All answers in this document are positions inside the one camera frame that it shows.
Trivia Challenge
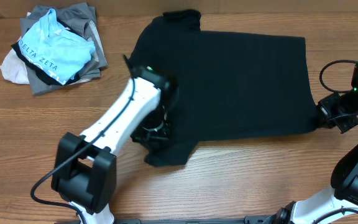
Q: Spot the black t-shirt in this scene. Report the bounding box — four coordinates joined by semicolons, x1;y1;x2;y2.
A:
130;9;316;167

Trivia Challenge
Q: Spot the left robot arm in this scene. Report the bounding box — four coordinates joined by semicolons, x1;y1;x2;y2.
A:
52;67;178;223

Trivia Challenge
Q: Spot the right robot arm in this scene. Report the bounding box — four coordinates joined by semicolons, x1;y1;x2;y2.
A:
264;61;358;224

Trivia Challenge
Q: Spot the light blue folded t-shirt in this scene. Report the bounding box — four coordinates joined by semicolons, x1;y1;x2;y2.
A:
17;9;96;85

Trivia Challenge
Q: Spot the grey folded garment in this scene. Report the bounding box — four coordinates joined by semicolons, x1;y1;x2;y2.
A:
20;2;108;96

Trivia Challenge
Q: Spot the black folded garment in pile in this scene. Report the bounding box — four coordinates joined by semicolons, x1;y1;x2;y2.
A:
11;42;80;86

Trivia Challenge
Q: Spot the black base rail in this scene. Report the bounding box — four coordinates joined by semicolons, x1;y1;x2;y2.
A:
54;214;276;224

